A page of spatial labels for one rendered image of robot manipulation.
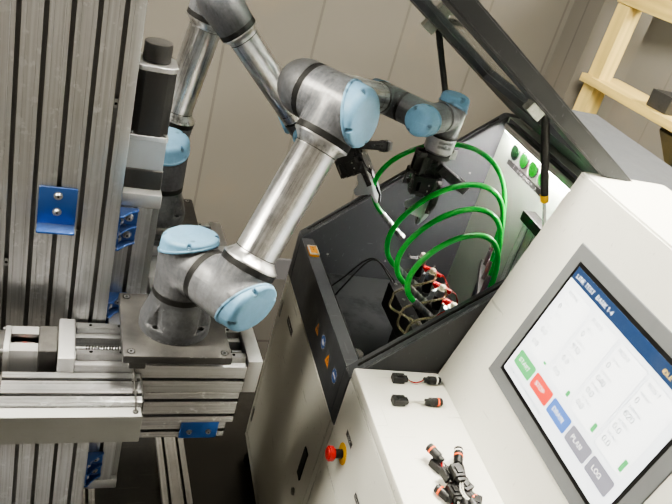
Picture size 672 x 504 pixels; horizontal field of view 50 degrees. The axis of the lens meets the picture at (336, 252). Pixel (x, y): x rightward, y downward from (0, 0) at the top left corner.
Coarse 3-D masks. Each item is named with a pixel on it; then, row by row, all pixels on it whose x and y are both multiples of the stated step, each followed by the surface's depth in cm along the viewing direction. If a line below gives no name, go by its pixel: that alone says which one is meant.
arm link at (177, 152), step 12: (168, 132) 187; (180, 132) 188; (168, 144) 182; (180, 144) 184; (168, 156) 182; (180, 156) 184; (168, 168) 183; (180, 168) 186; (168, 180) 185; (180, 180) 188
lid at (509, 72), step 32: (416, 0) 192; (448, 0) 127; (448, 32) 198; (480, 32) 131; (480, 64) 203; (512, 64) 135; (512, 96) 192; (544, 96) 140; (576, 128) 146; (576, 160) 174; (608, 160) 152
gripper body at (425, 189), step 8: (416, 152) 184; (424, 152) 182; (416, 160) 184; (424, 160) 183; (432, 160) 185; (440, 160) 182; (448, 160) 184; (408, 168) 189; (416, 168) 185; (424, 168) 184; (432, 168) 185; (416, 176) 183; (424, 176) 184; (432, 176) 185; (440, 176) 186; (408, 184) 188; (416, 184) 185; (424, 184) 185; (432, 184) 185; (440, 184) 185; (416, 192) 185; (424, 192) 186
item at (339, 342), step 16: (304, 240) 224; (304, 256) 219; (320, 256) 218; (304, 272) 217; (320, 272) 209; (304, 288) 215; (320, 288) 202; (304, 304) 213; (320, 304) 199; (336, 304) 196; (304, 320) 212; (320, 320) 197; (336, 320) 190; (320, 336) 195; (336, 336) 183; (320, 352) 194; (336, 352) 182; (352, 352) 179; (320, 368) 192; (336, 368) 180; (336, 384) 179
